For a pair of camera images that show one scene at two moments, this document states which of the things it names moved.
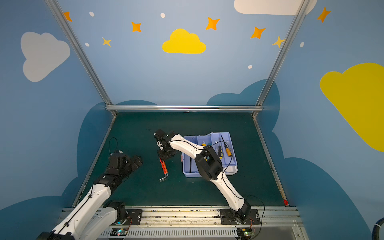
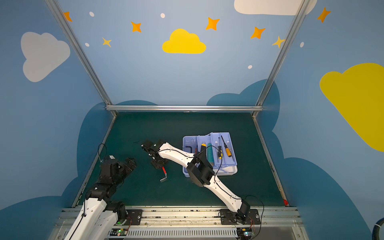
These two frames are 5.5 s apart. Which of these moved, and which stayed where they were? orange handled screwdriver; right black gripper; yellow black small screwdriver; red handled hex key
Moved: right black gripper
Stayed: red handled hex key; orange handled screwdriver; yellow black small screwdriver
